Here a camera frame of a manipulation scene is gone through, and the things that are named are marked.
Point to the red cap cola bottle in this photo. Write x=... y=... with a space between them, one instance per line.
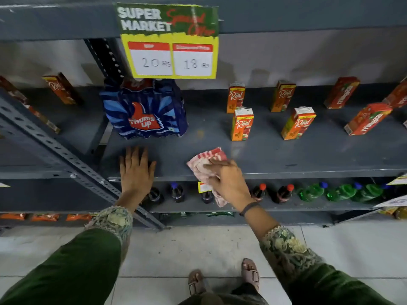
x=259 y=191
x=284 y=193

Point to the grey metal shelf rack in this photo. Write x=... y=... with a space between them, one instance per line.
x=318 y=152

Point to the black wrist band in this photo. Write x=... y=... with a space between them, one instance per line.
x=248 y=208

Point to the white yellow shelf tag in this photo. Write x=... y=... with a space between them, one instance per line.
x=391 y=201
x=399 y=180

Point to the person's right hand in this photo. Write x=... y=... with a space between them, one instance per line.
x=230 y=184

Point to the person's left forearm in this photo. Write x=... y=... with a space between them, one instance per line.
x=85 y=260

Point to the person's dark trousers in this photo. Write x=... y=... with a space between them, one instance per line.
x=222 y=297

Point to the person's right forearm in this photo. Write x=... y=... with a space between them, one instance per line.
x=295 y=254

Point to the orange juice carton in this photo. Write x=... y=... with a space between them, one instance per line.
x=61 y=88
x=242 y=125
x=298 y=123
x=235 y=98
x=282 y=96

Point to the orange snack packet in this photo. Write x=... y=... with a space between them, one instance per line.
x=79 y=216
x=12 y=216
x=45 y=217

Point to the brown juice carton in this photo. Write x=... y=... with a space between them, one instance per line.
x=12 y=90

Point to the green soda bottle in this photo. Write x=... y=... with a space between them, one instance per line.
x=341 y=192
x=369 y=191
x=311 y=191

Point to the person's left middle finger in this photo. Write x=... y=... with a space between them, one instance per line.
x=137 y=159

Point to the person's left sandal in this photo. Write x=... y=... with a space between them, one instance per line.
x=196 y=283

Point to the red juice carton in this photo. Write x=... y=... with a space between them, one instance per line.
x=397 y=95
x=367 y=119
x=341 y=93

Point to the person's right fingers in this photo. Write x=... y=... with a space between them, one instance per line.
x=217 y=166

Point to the red white striped cloth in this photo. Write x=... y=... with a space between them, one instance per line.
x=200 y=163

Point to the grey slotted rack post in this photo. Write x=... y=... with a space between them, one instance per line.
x=54 y=146

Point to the blue wrapped soda bottle pack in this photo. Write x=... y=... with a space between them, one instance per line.
x=144 y=111

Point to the person's left hand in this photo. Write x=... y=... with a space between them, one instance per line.
x=136 y=181

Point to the person's left little finger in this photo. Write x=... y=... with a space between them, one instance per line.
x=122 y=165

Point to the person's right sandal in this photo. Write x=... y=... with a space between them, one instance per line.
x=251 y=274

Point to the person's left thumb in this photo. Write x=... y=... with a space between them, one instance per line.
x=152 y=170

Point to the person's sandal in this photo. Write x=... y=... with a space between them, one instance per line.
x=196 y=283
x=251 y=274

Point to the green yellow price sign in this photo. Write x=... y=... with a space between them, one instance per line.
x=168 y=41

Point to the small yellow shelf tag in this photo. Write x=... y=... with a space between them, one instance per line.
x=203 y=187

